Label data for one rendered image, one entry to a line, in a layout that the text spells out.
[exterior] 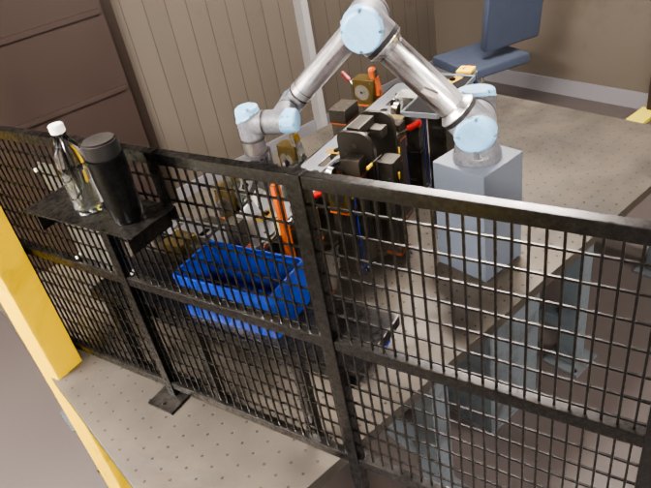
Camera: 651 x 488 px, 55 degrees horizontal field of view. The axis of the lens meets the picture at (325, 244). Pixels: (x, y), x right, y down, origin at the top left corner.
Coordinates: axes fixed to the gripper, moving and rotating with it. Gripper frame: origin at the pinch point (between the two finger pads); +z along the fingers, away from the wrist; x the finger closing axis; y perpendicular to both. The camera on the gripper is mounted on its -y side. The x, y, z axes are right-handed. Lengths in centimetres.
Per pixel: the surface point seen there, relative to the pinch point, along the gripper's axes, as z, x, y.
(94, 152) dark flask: -57, -24, -68
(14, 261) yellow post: -11, 43, -62
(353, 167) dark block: -7.7, -22.7, 21.5
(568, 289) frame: 61, -84, 67
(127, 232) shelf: -40, -26, -69
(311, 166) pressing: 1.9, 3.7, 34.1
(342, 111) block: -1, 14, 76
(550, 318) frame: 81, -77, 70
